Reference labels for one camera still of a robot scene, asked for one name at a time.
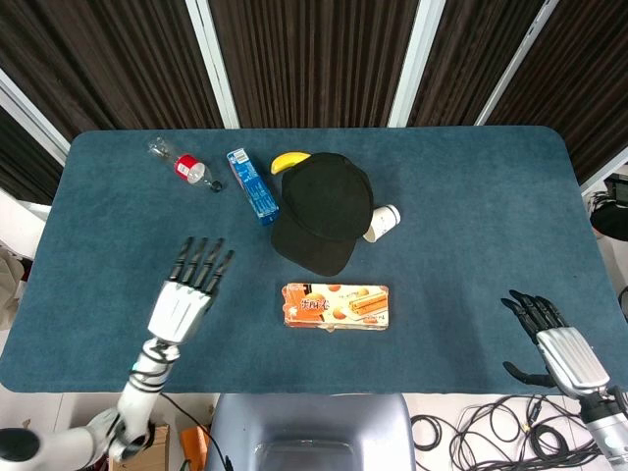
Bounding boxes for white window frame bar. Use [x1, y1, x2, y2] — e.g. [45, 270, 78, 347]
[184, 0, 240, 130]
[387, 0, 445, 129]
[474, 0, 560, 127]
[0, 68, 71, 166]

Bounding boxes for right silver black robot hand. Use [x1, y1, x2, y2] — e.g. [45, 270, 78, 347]
[499, 288, 611, 398]

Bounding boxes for clear plastic bottle red label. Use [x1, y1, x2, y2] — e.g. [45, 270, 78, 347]
[147, 136, 223, 193]

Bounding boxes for grey robot torso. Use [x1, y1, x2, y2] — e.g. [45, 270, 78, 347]
[205, 392, 417, 471]

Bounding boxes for white paper cup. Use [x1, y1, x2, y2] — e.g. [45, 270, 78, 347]
[361, 203, 401, 244]

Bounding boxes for black equipment with cables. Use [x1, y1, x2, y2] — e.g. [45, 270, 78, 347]
[587, 175, 628, 241]

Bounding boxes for thin black cable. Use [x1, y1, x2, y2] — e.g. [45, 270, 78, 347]
[159, 392, 233, 470]

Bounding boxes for black floor cable bundle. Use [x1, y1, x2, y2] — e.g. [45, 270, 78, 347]
[410, 394, 614, 471]

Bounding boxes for dark brown curtain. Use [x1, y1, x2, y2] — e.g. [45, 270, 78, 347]
[209, 0, 419, 130]
[0, 105, 65, 205]
[409, 0, 546, 128]
[490, 0, 628, 185]
[0, 0, 225, 143]

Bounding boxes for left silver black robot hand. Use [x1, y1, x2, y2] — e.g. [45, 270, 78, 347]
[146, 236, 236, 344]

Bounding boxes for black baseball cap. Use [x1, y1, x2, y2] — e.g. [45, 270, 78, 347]
[270, 151, 377, 277]

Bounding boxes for yellow banana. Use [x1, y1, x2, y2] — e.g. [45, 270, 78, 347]
[271, 151, 311, 175]

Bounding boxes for orange plastic bag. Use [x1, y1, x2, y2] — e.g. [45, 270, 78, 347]
[180, 425, 211, 467]

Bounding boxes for blue snack box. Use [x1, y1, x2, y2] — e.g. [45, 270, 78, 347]
[226, 148, 282, 228]

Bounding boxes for beige cloth bundle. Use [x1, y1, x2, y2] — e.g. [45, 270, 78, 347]
[0, 244, 31, 308]

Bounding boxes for blue felt table mat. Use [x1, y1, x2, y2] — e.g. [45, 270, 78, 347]
[0, 126, 628, 395]

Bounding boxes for orange wafer roll box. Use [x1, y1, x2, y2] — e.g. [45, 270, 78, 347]
[281, 283, 393, 331]

